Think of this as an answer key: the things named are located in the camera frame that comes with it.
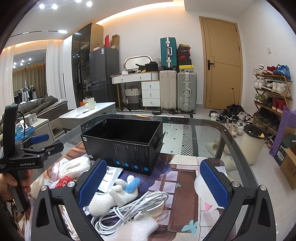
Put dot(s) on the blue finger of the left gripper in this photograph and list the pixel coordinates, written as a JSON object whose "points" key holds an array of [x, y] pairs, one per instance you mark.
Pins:
{"points": [[45, 152], [38, 139]]}

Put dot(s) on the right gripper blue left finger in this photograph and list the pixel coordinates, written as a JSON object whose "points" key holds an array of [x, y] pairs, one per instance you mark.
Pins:
{"points": [[74, 196]]}

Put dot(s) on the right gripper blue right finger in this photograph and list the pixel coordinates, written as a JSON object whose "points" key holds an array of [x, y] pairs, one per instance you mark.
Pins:
{"points": [[258, 222]]}

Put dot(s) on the red packaged item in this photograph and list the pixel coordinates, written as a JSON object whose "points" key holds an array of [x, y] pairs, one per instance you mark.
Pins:
{"points": [[63, 181]]}

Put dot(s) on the white plush toy blue ear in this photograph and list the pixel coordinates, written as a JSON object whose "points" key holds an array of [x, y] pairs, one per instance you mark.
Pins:
{"points": [[120, 194]]}

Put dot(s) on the person's left hand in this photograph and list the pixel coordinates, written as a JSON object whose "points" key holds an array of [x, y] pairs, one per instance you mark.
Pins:
{"points": [[7, 181]]}

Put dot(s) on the grey side cabinet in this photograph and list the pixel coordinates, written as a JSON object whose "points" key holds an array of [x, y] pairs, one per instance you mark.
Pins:
{"points": [[40, 127]]}

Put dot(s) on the white coffee table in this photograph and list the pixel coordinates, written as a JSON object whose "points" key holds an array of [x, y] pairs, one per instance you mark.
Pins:
{"points": [[80, 115]]}

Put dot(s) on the grey sofa with coat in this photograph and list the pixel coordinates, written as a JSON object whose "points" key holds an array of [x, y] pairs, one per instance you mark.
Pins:
{"points": [[46, 107]]}

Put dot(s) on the white cup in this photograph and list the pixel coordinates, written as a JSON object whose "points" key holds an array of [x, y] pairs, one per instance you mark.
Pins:
{"points": [[90, 103]]}

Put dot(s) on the brown cardboard box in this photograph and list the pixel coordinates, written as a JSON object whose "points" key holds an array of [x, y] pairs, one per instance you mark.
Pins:
{"points": [[285, 156]]}

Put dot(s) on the black cardboard box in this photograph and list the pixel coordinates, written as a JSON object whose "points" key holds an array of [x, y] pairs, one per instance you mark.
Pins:
{"points": [[133, 145]]}

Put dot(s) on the cream slippers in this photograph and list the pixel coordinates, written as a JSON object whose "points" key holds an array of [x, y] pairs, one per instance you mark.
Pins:
{"points": [[212, 147]]}

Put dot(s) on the white trash bin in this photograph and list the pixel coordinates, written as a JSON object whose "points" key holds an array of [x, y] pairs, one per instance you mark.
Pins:
{"points": [[252, 142]]}

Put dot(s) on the white foam piece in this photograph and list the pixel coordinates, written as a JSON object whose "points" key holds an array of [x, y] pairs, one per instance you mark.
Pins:
{"points": [[134, 230]]}

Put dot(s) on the anime print table mat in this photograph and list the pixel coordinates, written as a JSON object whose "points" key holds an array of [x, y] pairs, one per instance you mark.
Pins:
{"points": [[175, 196]]}

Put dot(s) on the wicker laundry basket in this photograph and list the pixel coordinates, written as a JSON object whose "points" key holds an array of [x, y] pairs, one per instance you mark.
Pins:
{"points": [[133, 96]]}

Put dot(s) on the black refrigerator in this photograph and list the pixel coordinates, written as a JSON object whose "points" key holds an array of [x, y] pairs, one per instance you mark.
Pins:
{"points": [[104, 63]]}

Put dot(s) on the pile of shoes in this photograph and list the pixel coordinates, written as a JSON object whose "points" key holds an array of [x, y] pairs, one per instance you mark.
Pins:
{"points": [[233, 117]]}

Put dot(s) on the white dressing desk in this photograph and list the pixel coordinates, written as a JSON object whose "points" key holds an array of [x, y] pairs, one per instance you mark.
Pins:
{"points": [[150, 86]]}

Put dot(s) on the oval mirror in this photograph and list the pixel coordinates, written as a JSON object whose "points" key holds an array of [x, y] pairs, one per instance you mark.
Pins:
{"points": [[133, 63]]}

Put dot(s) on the black glass cabinet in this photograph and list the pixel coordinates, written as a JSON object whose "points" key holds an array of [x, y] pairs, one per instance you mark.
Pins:
{"points": [[84, 41]]}

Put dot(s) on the wooden shoe rack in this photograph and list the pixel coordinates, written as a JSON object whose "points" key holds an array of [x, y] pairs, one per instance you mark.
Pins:
{"points": [[273, 94]]}

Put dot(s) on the beige suitcase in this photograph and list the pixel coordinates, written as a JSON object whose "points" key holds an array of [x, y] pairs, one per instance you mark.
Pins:
{"points": [[168, 89]]}

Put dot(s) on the silver suitcase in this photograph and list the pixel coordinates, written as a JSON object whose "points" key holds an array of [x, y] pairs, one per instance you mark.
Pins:
{"points": [[187, 91]]}

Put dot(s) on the wooden door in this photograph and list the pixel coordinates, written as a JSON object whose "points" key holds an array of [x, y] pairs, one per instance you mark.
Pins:
{"points": [[223, 65]]}

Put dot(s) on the teal suitcase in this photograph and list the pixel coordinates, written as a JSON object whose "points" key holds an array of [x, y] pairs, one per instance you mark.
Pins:
{"points": [[169, 53]]}

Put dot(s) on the stacked shoe boxes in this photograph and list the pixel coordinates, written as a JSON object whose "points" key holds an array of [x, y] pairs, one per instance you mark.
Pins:
{"points": [[184, 58]]}

